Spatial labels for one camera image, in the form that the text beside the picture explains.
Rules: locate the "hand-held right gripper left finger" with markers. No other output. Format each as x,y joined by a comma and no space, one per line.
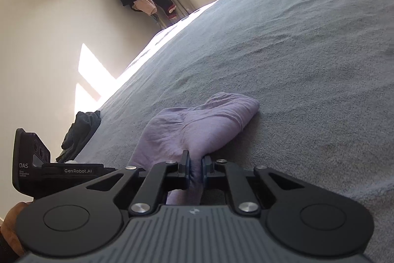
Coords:
184,172

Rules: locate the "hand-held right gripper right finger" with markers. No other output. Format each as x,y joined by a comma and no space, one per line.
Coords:
206,172

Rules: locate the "lilac t-shirt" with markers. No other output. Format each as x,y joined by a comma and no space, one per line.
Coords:
200,121

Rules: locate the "person's left hand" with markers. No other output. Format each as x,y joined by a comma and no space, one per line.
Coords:
9,223

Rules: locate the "crumpled dark garment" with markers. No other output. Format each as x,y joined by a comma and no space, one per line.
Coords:
83,130

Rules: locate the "grey bed blanket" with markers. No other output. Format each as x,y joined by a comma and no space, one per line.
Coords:
277,50

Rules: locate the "hanging pink garment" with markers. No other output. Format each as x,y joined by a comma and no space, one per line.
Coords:
144,4

